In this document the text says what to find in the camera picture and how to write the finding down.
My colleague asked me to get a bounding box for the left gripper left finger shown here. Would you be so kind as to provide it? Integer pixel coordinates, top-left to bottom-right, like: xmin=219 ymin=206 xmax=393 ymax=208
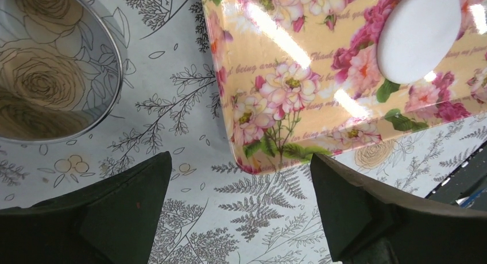
xmin=1 ymin=152 xmax=172 ymax=263

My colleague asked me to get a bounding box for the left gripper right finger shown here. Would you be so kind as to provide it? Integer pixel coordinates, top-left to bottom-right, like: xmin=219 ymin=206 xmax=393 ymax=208
xmin=310 ymin=154 xmax=486 ymax=263

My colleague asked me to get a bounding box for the floral cutting board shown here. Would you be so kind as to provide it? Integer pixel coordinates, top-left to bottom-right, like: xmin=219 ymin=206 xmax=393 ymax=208
xmin=202 ymin=0 xmax=486 ymax=174

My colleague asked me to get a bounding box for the round cut dough wrapper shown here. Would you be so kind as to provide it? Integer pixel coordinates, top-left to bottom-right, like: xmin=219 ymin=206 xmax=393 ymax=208
xmin=377 ymin=0 xmax=462 ymax=84

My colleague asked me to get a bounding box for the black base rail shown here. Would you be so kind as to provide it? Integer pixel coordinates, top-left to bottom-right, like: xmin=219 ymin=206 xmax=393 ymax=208
xmin=426 ymin=143 xmax=486 ymax=211

